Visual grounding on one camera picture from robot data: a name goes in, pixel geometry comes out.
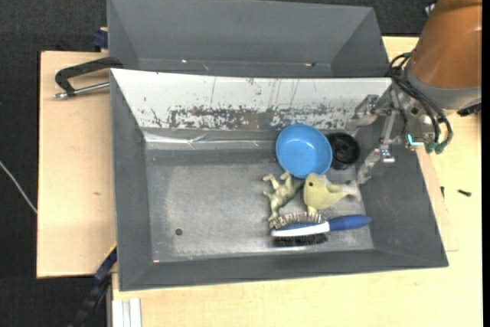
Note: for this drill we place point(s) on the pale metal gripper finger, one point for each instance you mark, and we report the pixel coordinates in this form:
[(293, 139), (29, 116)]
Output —
[(368, 112), (373, 164)]

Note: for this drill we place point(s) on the black round lid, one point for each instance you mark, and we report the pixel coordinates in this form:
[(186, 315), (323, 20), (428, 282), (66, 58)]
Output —
[(346, 150)]

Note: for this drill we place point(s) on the yellow-green toy fish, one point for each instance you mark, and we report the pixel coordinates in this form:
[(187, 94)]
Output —
[(321, 195)]

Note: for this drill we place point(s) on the blue bowl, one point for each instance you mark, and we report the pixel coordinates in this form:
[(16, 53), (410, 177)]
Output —
[(303, 151)]

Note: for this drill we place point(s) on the small black screw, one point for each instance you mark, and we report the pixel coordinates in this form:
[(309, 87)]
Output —
[(464, 193)]

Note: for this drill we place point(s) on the blue and white hairbrush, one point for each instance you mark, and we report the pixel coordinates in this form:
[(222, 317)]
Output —
[(306, 229)]

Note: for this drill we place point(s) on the pale green toy animal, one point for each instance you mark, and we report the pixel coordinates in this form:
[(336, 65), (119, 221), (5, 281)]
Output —
[(281, 195)]

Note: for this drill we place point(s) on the grey metal bin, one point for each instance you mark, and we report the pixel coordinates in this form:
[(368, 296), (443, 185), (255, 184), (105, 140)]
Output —
[(214, 203)]

